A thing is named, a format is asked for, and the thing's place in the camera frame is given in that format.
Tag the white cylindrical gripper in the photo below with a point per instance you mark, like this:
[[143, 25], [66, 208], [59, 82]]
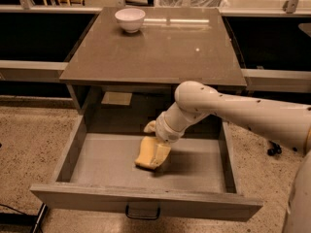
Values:
[[166, 132]]

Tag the yellow sponge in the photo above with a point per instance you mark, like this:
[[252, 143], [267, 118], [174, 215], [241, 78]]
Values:
[[144, 153]]

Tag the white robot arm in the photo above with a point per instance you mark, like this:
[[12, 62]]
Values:
[[286, 124]]

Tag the open grey top drawer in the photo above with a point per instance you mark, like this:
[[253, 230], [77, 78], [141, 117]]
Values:
[[96, 172]]

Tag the grey counter cabinet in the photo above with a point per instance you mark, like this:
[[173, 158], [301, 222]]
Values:
[[173, 45]]

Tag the black stand leg right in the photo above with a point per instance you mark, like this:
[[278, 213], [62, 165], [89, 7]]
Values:
[[273, 149]]

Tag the white ceramic bowl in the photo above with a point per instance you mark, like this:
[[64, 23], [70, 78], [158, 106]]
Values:
[[130, 19]]

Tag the black stand base left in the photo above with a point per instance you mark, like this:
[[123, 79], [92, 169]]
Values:
[[17, 217]]

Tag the black drawer handle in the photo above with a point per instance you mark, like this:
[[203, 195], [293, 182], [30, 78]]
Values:
[[142, 213]]

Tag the grey metal rail frame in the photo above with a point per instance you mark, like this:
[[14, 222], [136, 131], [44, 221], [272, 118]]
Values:
[[50, 71]]

